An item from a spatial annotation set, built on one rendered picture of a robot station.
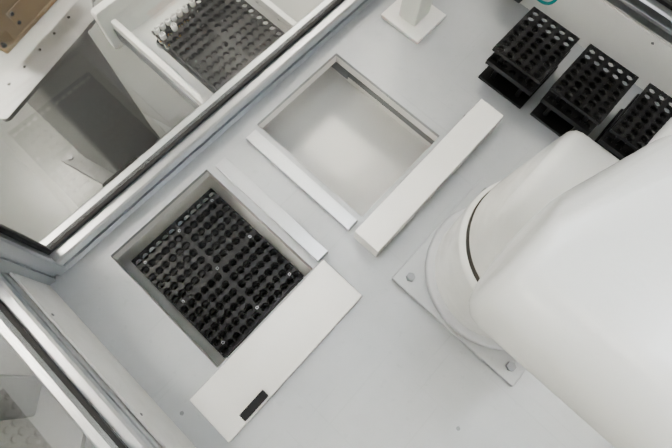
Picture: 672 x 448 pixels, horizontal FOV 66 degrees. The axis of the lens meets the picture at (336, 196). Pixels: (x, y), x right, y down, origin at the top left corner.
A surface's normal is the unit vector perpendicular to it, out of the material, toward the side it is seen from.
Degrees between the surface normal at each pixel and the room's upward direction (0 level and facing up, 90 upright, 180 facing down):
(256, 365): 0
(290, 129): 0
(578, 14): 90
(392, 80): 0
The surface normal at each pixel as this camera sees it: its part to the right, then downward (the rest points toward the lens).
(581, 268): -0.13, -0.17
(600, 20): -0.68, 0.69
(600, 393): -0.56, 0.41
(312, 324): 0.03, -0.33
